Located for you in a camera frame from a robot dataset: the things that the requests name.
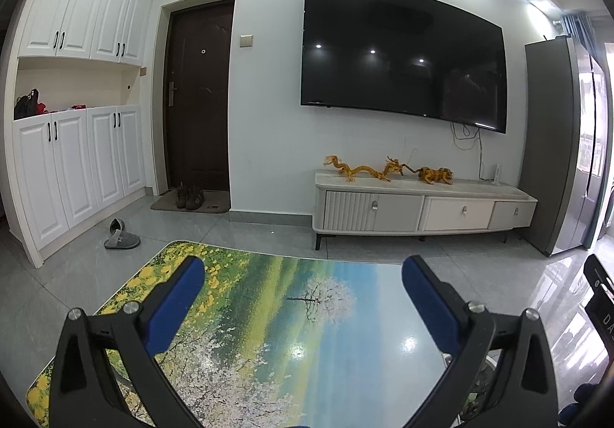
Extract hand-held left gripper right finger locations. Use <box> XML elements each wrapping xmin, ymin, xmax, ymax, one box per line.
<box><xmin>401</xmin><ymin>255</ymin><xmax>562</xmax><ymax>428</ymax></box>

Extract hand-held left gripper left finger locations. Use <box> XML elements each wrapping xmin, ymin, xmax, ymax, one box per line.
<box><xmin>48</xmin><ymin>256</ymin><xmax>207</xmax><ymax>428</ymax></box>

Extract white round trash bin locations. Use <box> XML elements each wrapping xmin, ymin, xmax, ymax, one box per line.
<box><xmin>442</xmin><ymin>349</ymin><xmax>504</xmax><ymax>428</ymax></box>

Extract person's right hand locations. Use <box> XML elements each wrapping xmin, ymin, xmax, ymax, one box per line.
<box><xmin>559</xmin><ymin>395</ymin><xmax>606</xmax><ymax>428</ymax></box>

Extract grey slipper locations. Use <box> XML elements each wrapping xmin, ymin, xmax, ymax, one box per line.
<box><xmin>104</xmin><ymin>218</ymin><xmax>141</xmax><ymax>250</ymax></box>

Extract white television stand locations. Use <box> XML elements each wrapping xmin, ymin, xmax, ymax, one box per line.
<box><xmin>313</xmin><ymin>167</ymin><xmax>539</xmax><ymax>251</ymax></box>

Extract brown doormat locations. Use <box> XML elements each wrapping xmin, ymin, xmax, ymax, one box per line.
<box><xmin>150</xmin><ymin>190</ymin><xmax>232</xmax><ymax>215</ymax></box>

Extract golden tiger figure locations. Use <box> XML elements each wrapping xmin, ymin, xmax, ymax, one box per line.
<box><xmin>415</xmin><ymin>166</ymin><xmax>454</xmax><ymax>185</ymax></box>

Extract golden dragon figure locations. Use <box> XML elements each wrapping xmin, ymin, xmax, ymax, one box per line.
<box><xmin>324</xmin><ymin>154</ymin><xmax>387</xmax><ymax>184</ymax></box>
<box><xmin>380</xmin><ymin>157</ymin><xmax>418</xmax><ymax>182</ymax></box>

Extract grey refrigerator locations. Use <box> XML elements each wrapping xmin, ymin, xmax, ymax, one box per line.
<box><xmin>519</xmin><ymin>37</ymin><xmax>610</xmax><ymax>258</ymax></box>

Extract white lower cabinet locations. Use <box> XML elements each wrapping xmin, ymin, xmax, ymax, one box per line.
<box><xmin>5</xmin><ymin>104</ymin><xmax>146</xmax><ymax>270</ymax></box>

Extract dark brown entrance door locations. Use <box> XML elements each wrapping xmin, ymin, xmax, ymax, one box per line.
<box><xmin>164</xmin><ymin>0</ymin><xmax>236</xmax><ymax>196</ymax></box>

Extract black bag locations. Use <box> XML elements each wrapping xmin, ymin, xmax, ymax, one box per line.
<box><xmin>13</xmin><ymin>89</ymin><xmax>40</xmax><ymax>120</ymax></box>

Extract blue curtain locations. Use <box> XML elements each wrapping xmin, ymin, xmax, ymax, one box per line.
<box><xmin>559</xmin><ymin>13</ymin><xmax>600</xmax><ymax>57</ymax></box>

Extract black television cable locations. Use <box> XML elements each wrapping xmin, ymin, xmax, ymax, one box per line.
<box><xmin>451</xmin><ymin>121</ymin><xmax>497</xmax><ymax>182</ymax></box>

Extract large black wall television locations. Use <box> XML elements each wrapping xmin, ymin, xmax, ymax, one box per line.
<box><xmin>300</xmin><ymin>0</ymin><xmax>508</xmax><ymax>134</ymax></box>

